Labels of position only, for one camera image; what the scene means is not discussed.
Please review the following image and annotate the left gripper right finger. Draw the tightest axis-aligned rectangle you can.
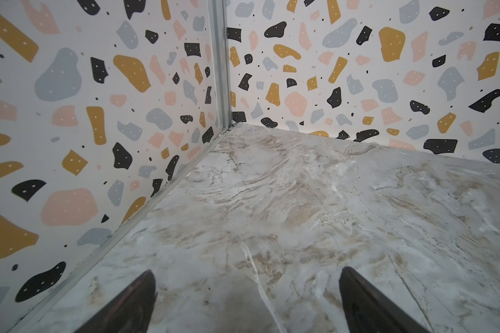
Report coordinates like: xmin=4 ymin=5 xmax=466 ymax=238
xmin=339 ymin=266 xmax=427 ymax=333

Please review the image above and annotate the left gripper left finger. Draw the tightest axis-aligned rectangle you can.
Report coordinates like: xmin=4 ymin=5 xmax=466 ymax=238
xmin=75 ymin=270 xmax=157 ymax=333

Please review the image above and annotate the aluminium corner post left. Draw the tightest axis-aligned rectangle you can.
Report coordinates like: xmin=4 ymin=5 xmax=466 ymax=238
xmin=207 ymin=0 xmax=232 ymax=133

